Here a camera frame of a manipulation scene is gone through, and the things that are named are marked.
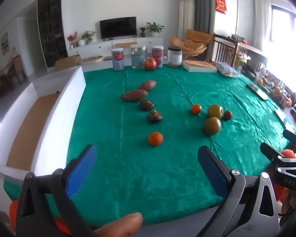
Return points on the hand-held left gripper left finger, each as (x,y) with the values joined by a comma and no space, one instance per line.
(81,170)

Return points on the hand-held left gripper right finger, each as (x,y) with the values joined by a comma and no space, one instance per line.
(214,172)

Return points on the white box with cardboard bottom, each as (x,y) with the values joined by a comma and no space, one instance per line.
(74,98)

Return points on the reddish brown sweet potato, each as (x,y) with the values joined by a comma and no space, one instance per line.
(148,85)
(134,95)

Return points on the person's left hand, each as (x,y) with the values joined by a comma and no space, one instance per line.
(123,224)

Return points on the orange fuzzy ball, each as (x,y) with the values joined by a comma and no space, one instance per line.
(289,153)

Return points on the small flat device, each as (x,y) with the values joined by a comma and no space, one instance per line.
(280,114)

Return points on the green tablecloth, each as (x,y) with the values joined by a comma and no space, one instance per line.
(138,167)

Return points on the small reddish brown fruit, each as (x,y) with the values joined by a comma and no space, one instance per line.
(227,115)

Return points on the grey flat tablet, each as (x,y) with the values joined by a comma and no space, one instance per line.
(257,91)

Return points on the small orange tangerine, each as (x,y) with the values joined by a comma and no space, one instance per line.
(196,109)

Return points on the red plastic stool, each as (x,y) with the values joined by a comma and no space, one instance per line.
(13,212)

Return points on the dark brown shiitake mushroom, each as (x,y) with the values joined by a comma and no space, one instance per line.
(155,116)
(146,105)

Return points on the clear plastic bag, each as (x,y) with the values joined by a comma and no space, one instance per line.
(227,69)

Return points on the white book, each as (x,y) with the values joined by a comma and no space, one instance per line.
(199,66)

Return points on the brown cardboard box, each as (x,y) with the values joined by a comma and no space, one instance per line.
(67,63)

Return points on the beige floor cushion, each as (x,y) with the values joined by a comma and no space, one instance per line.
(91,59)

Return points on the dark wooden chair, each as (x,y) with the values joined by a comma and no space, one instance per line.
(224,50)

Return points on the white can with red label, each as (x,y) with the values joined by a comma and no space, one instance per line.
(118,59)
(158,54)

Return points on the dining table with chairs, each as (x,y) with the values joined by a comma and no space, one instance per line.
(14,68)

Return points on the white jar with black lid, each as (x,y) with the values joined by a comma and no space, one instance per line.
(175,56)

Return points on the white television cabinet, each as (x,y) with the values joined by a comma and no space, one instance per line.
(98,46)

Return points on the red apple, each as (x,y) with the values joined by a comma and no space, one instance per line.
(150,64)

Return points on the round white vase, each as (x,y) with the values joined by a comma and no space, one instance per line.
(81,42)

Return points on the white curtain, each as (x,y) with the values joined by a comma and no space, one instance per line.
(261,17)

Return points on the orange cushioned lounge chair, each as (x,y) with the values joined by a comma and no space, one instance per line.
(191,43)

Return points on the small wooden stool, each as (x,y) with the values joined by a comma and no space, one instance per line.
(123,45)

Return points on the red flower bouquet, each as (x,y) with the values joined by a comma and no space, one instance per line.
(72,38)

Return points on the tall black display cabinet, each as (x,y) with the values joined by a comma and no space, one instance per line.
(51,27)

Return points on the black television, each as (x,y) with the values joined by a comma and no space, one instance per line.
(118,28)

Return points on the small potted plant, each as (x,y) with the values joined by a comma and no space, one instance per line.
(142,30)

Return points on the large green potted plant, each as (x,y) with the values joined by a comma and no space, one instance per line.
(155,27)

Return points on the grey curtain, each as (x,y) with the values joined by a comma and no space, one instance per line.
(202,5)

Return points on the white standing air conditioner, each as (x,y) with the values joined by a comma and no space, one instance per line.
(186,12)

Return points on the framed wall picture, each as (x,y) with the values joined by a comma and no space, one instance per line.
(4,43)

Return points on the red wall hanging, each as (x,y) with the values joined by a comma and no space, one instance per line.
(220,3)

